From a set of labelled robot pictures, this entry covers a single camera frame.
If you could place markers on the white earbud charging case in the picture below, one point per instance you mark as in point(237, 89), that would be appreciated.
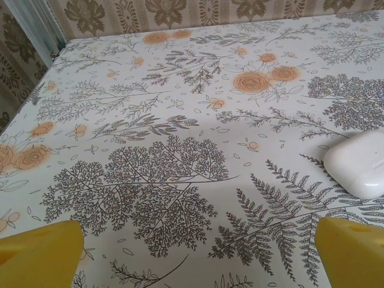
point(354, 165)

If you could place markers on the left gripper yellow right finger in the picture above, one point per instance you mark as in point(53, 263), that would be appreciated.
point(354, 258)

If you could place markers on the aluminium frame post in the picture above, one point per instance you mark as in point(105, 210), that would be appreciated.
point(42, 27)

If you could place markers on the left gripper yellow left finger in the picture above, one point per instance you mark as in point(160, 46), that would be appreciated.
point(39, 258)

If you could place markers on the floral patterned tablecloth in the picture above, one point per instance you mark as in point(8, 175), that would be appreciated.
point(192, 135)

